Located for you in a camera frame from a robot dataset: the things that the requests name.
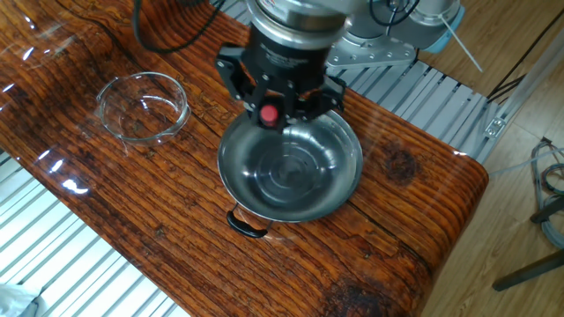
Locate clear glass bowl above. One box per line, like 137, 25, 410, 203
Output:
95, 71, 193, 148

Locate grey cable coil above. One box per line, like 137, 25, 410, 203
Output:
531, 136, 564, 251

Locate aluminium frame bar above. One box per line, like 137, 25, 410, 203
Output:
473, 26, 564, 165

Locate white zip tie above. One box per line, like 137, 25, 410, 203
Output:
439, 12, 485, 74

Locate wood-grain vinyl table cover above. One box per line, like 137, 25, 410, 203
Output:
0, 0, 490, 317

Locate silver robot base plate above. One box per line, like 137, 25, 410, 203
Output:
325, 33, 418, 70

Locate steel pot black handles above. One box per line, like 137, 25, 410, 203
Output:
217, 107, 365, 240

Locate dark furniture leg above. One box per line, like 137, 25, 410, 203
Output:
530, 195, 564, 225
492, 249, 564, 292

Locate translucent tube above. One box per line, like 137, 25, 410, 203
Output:
487, 147, 564, 178

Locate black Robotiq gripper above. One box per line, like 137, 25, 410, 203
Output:
214, 28, 348, 131

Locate black floor cables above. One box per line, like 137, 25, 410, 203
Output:
486, 7, 564, 106

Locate white plastic bag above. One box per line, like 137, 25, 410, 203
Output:
0, 283, 45, 317

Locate black ladle red-tipped handle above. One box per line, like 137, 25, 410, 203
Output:
257, 103, 283, 129

